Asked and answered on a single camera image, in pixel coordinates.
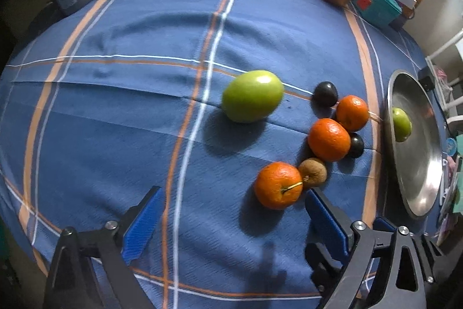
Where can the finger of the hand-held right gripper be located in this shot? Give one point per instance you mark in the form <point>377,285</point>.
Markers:
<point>383,224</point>

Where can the black power adapter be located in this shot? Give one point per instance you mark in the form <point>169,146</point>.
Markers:
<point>427,79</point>

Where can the large green apple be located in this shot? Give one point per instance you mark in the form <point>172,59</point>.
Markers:
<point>252,96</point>

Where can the orange tangerine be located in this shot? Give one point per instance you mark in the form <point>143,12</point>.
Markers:
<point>352,112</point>
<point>329,140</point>
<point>277,186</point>

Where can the teal box with red label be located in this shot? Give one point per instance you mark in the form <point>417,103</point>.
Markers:
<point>378,5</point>

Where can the brown kiwi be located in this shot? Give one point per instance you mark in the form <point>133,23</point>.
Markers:
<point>314,171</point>

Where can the small green apple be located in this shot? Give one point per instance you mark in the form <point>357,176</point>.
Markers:
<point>401,124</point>

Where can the dark plum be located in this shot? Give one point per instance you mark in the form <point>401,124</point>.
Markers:
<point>357,145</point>
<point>325,94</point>

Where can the round metal plate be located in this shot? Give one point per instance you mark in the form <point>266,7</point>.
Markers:
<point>419,167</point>

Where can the blue plaid tablecloth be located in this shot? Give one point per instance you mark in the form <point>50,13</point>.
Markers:
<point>108,149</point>

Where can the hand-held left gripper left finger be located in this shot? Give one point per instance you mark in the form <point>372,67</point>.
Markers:
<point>143,222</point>

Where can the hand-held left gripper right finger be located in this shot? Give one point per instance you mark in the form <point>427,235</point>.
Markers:
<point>323,218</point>

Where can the white rack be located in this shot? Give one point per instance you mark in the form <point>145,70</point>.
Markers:
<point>452,52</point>

